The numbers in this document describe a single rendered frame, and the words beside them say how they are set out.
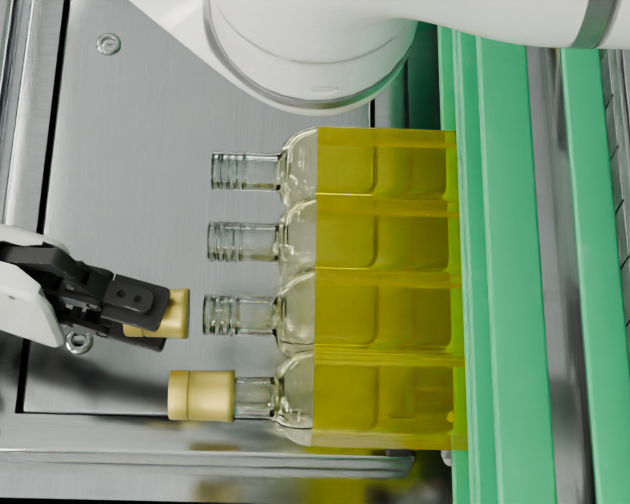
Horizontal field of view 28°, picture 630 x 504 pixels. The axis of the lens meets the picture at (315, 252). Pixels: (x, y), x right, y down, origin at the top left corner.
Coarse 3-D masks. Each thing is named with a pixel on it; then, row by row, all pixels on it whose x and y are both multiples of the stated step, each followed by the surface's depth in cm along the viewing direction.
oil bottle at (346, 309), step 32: (288, 288) 86; (320, 288) 86; (352, 288) 86; (384, 288) 86; (416, 288) 86; (448, 288) 86; (288, 320) 85; (320, 320) 85; (352, 320) 85; (384, 320) 85; (416, 320) 85; (448, 320) 85; (288, 352) 87
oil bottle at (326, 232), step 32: (288, 224) 88; (320, 224) 88; (352, 224) 88; (384, 224) 88; (416, 224) 88; (448, 224) 89; (288, 256) 88; (320, 256) 87; (352, 256) 87; (384, 256) 87; (416, 256) 87; (448, 256) 88
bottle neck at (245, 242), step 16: (208, 224) 90; (224, 224) 90; (240, 224) 90; (256, 224) 90; (272, 224) 90; (208, 240) 89; (224, 240) 89; (240, 240) 89; (256, 240) 89; (272, 240) 89; (208, 256) 89; (224, 256) 89; (240, 256) 89; (256, 256) 89; (272, 256) 89
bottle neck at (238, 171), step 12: (216, 156) 92; (228, 156) 92; (240, 156) 92; (252, 156) 92; (264, 156) 92; (276, 156) 92; (216, 168) 91; (228, 168) 91; (240, 168) 91; (252, 168) 91; (264, 168) 91; (276, 168) 91; (216, 180) 92; (228, 180) 92; (240, 180) 92; (252, 180) 92; (264, 180) 92
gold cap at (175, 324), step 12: (180, 288) 88; (180, 300) 86; (168, 312) 86; (180, 312) 86; (168, 324) 86; (180, 324) 86; (132, 336) 87; (156, 336) 87; (168, 336) 87; (180, 336) 87
